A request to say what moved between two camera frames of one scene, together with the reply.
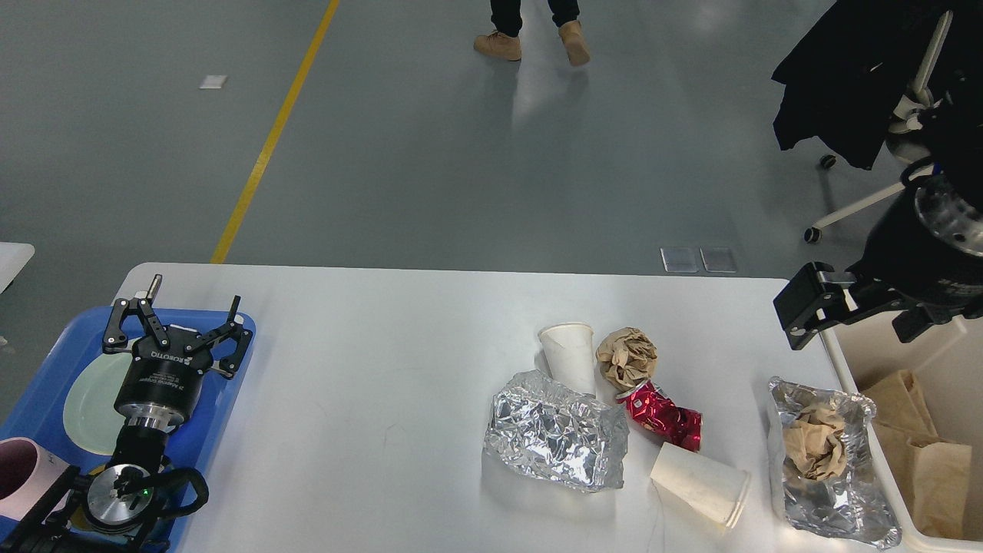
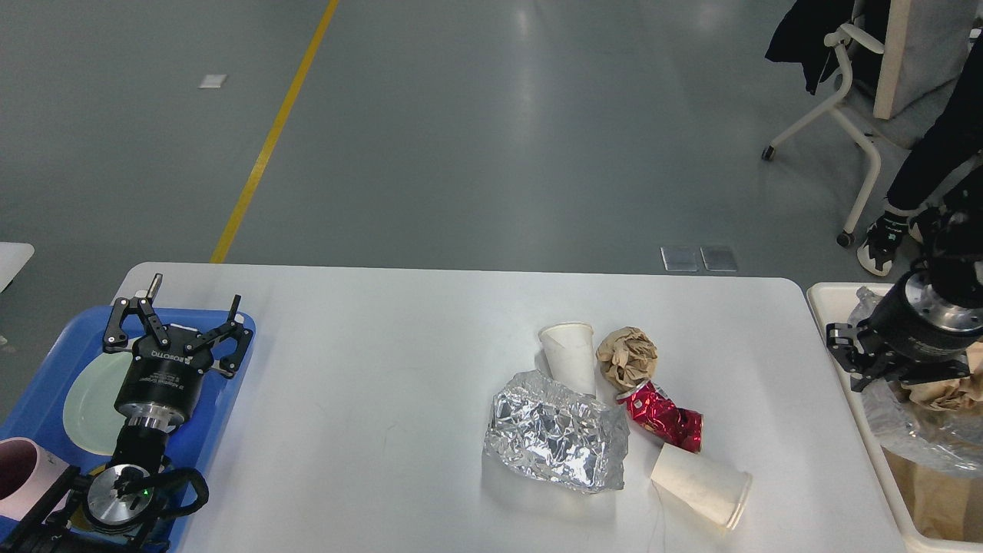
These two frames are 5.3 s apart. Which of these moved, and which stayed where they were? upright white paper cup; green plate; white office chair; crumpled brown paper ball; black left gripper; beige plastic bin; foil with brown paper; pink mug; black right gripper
Moved: foil with brown paper; black right gripper; white office chair
Stayed: black left gripper; pink mug; upright white paper cup; beige plastic bin; green plate; crumpled brown paper ball
